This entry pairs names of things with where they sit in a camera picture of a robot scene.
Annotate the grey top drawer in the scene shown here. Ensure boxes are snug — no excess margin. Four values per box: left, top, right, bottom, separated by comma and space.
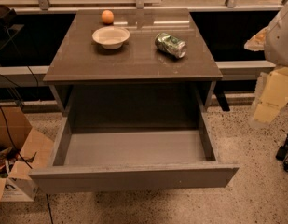
28, 87, 240, 195

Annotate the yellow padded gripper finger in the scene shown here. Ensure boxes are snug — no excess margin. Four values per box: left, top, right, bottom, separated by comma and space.
249, 67, 288, 129

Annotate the crushed green soda can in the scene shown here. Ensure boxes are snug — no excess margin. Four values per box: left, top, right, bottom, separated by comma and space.
155, 33, 187, 59

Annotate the black power adapter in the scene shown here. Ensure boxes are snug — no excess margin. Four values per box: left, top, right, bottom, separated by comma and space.
276, 134, 288, 173

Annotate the grey drawer cabinet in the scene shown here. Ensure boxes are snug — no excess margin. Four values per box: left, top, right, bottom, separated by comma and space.
43, 8, 224, 117

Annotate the orange fruit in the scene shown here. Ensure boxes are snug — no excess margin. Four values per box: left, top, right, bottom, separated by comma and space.
102, 10, 114, 24

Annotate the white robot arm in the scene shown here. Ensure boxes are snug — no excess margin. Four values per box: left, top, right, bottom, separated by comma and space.
244, 1, 288, 128

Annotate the white bowl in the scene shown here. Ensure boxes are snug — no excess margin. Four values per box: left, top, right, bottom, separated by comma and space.
92, 26, 130, 49

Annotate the open cardboard box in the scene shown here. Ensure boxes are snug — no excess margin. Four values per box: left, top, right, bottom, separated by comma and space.
0, 107, 53, 203

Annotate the black device on shelf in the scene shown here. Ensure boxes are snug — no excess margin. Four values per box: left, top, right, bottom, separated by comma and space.
0, 5, 17, 28

